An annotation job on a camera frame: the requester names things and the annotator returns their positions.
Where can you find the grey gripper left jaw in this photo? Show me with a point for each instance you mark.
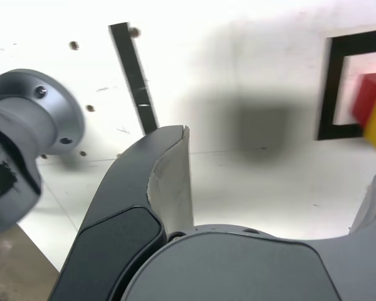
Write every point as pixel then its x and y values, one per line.
pixel 125 194

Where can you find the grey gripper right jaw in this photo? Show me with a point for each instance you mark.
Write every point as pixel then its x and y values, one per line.
pixel 238 269

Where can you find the red cube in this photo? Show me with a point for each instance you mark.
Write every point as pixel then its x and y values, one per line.
pixel 368 97

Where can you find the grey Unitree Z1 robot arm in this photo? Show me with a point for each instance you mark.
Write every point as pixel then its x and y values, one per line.
pixel 18 125

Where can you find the black tape square outline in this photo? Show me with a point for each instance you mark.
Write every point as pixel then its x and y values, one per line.
pixel 327 94

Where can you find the black tape strip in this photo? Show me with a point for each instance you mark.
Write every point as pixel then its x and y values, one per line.
pixel 134 78

